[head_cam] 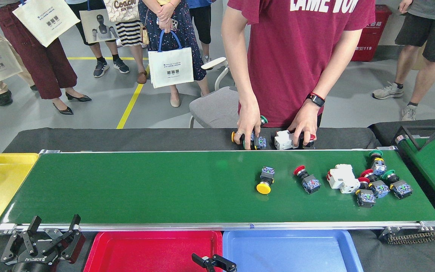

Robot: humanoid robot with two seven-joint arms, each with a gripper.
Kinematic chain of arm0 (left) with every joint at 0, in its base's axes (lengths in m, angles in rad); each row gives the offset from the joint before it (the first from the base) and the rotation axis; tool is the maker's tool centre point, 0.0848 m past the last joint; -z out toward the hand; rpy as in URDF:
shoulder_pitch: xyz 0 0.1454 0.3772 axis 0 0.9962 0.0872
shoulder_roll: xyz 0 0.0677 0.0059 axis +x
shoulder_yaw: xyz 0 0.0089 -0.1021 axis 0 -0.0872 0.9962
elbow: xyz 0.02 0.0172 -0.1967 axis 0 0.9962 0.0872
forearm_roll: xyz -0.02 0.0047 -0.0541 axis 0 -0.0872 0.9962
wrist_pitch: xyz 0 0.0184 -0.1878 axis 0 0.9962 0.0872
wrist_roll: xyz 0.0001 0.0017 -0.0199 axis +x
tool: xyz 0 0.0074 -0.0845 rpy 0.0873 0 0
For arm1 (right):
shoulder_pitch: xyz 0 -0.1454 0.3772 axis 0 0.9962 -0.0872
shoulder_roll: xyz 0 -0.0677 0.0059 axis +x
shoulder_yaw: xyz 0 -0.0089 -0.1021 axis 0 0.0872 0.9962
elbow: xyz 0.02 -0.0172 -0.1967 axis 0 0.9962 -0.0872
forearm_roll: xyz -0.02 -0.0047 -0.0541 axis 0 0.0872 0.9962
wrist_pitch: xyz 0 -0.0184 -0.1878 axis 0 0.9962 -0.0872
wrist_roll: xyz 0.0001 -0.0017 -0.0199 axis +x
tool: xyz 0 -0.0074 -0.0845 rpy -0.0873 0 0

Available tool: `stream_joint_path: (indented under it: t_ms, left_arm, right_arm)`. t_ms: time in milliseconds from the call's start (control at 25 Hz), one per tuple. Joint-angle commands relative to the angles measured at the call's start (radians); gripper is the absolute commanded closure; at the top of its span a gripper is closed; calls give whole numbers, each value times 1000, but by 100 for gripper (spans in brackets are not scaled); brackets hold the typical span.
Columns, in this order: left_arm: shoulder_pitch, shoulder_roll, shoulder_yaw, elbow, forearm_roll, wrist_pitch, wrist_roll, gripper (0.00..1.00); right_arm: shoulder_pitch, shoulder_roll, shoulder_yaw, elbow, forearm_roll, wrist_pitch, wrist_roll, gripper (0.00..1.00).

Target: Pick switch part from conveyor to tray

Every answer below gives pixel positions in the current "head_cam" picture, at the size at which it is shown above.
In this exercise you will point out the beige printed shoulder bag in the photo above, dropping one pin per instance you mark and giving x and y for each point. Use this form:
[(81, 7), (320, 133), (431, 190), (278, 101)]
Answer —
[(122, 11)]

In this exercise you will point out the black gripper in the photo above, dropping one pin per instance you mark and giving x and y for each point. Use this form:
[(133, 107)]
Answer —
[(38, 262)]

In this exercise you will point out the robot print tote bag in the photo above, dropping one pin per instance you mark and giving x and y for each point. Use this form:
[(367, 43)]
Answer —
[(100, 26)]

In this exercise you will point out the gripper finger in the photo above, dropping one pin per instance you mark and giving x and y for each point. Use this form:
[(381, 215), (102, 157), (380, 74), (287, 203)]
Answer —
[(198, 257), (227, 264)]

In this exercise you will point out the red fire extinguisher box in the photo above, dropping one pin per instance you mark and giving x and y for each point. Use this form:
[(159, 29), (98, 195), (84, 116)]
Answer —
[(372, 41)]

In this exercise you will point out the smartphone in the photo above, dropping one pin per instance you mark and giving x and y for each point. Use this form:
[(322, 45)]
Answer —
[(174, 25)]

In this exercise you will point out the red plastic tray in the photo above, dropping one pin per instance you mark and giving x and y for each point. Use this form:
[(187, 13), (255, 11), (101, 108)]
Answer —
[(153, 253)]

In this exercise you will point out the person's right forearm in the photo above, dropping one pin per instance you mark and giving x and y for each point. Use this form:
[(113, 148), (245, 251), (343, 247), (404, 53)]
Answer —
[(240, 75)]

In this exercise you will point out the person's left forearm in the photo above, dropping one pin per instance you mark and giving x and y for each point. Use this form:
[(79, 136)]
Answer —
[(334, 68)]

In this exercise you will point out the person's right hand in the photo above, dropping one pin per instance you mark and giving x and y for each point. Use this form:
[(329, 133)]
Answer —
[(247, 121)]

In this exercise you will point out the black wrist watch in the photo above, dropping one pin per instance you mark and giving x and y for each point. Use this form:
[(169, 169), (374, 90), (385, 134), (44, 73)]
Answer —
[(316, 100)]

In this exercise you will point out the long green conveyor belt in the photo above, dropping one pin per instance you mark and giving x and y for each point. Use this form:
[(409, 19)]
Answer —
[(145, 189)]

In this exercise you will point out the grey office chair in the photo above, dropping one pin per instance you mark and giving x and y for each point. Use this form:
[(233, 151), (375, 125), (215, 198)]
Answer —
[(215, 107)]

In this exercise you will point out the person's left hand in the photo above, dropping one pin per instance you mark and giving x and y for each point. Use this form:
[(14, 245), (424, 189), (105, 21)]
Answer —
[(306, 122)]

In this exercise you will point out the small tan handbag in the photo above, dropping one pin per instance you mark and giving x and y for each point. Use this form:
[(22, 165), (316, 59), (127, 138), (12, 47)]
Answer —
[(145, 36)]

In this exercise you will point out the blue plastic tray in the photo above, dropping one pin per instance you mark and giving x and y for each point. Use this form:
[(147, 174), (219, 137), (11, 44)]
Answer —
[(289, 253)]

